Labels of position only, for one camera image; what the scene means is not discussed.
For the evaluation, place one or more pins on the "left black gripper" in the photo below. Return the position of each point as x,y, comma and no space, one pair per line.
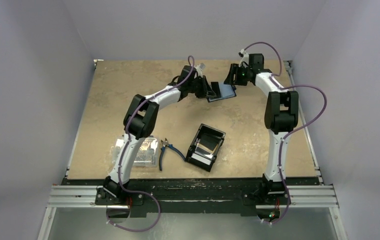
206,90

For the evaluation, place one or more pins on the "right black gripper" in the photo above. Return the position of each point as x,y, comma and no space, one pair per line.
233,76

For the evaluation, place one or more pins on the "dark credit card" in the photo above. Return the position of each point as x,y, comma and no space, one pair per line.
216,92

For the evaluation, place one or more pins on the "blue leather card holder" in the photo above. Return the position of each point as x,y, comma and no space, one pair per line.
227,91

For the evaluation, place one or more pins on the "black plastic card box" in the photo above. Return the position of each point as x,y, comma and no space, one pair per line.
207,142

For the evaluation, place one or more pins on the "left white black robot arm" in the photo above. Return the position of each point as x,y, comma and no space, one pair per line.
139,123

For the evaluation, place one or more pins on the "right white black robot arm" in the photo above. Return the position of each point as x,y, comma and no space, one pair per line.
281,117

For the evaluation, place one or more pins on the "white card stack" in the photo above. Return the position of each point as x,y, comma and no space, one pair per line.
202,159

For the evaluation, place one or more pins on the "clear plastic parts box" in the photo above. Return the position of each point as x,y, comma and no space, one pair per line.
147,155

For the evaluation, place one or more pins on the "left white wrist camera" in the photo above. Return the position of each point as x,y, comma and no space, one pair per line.
199,69

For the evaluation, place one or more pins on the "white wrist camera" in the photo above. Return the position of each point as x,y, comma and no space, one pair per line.
244,61
199,69

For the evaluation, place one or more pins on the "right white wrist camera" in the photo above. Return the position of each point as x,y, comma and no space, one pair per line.
244,61

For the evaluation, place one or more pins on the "black aluminium mounting rail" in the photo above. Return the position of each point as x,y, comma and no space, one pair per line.
241,196

